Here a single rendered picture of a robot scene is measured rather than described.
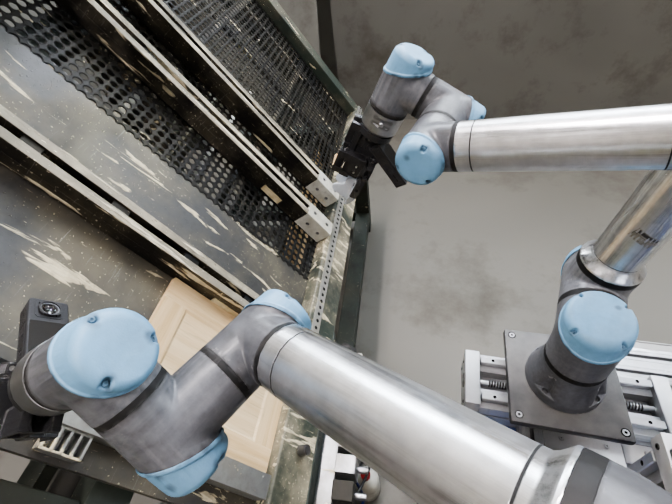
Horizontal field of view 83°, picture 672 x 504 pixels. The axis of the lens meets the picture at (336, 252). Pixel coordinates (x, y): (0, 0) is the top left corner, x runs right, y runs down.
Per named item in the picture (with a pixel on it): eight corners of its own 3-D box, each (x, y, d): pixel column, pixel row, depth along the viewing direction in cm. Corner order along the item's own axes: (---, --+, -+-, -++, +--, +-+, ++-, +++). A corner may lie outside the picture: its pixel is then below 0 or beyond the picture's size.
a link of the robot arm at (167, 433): (267, 419, 40) (199, 342, 37) (177, 522, 34) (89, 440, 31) (242, 403, 46) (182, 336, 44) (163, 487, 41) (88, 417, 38)
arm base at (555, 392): (594, 352, 86) (611, 328, 79) (611, 420, 76) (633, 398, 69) (521, 343, 90) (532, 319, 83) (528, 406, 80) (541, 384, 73)
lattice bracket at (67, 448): (73, 463, 65) (80, 462, 63) (31, 449, 61) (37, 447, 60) (87, 438, 68) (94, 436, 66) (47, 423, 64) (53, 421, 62)
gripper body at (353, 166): (337, 153, 86) (358, 107, 77) (372, 169, 87) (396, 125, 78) (329, 172, 81) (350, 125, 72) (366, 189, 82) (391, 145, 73)
